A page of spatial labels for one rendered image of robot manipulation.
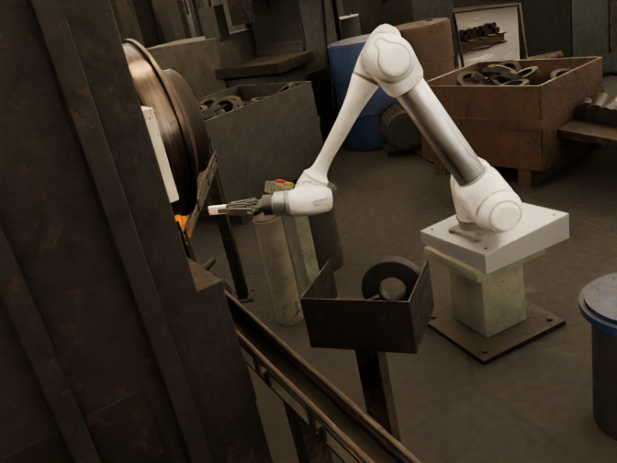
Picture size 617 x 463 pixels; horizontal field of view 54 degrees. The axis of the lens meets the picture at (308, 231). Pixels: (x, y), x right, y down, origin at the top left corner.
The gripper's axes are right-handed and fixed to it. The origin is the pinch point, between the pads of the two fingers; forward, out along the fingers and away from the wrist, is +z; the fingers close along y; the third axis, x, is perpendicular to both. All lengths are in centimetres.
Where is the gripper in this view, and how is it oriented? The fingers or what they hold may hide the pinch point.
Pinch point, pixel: (218, 209)
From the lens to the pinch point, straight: 219.8
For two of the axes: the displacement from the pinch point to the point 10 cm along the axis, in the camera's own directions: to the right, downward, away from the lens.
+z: -9.9, 0.9, 0.8
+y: 0.4, -3.9, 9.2
